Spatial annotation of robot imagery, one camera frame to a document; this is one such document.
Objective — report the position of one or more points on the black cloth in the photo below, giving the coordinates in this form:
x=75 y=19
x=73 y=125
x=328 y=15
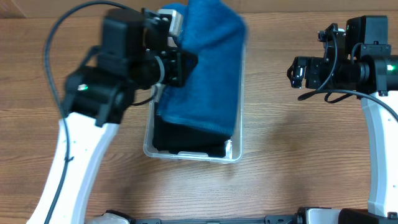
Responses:
x=169 y=136

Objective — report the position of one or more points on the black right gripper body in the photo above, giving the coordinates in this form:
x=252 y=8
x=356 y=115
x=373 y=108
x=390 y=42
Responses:
x=317 y=72

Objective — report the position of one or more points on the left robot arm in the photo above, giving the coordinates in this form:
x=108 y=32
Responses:
x=137 y=52

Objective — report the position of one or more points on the blue denim cloth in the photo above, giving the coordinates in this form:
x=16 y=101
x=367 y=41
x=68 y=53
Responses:
x=209 y=100

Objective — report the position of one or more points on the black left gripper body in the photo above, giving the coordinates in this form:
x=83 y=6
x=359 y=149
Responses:
x=168 y=65

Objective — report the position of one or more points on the clear plastic storage bin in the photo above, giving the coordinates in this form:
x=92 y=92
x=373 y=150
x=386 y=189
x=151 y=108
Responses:
x=233 y=147

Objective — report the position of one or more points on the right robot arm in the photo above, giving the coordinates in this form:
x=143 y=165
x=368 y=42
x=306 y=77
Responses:
x=358 y=62

